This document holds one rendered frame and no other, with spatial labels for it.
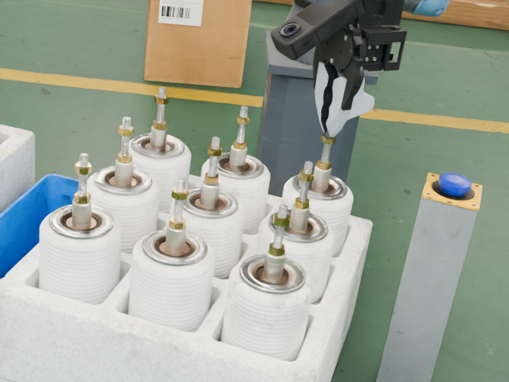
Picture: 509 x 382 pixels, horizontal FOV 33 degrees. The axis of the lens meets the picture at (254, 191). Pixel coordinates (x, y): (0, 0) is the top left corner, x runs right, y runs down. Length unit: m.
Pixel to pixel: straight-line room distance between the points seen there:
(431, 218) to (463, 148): 0.97
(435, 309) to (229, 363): 0.31
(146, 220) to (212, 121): 0.85
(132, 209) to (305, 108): 0.49
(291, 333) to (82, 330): 0.24
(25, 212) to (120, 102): 0.68
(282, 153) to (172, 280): 0.60
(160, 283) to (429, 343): 0.39
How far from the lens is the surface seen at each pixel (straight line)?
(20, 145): 1.39
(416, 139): 2.04
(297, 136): 1.52
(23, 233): 1.39
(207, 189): 1.08
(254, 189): 1.18
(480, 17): 3.02
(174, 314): 1.00
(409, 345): 1.19
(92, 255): 1.02
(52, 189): 1.44
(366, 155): 1.91
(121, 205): 1.10
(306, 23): 1.05
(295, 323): 0.98
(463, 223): 1.09
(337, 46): 1.09
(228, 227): 1.08
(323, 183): 1.17
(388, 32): 1.09
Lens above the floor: 0.79
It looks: 28 degrees down
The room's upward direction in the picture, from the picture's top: 8 degrees clockwise
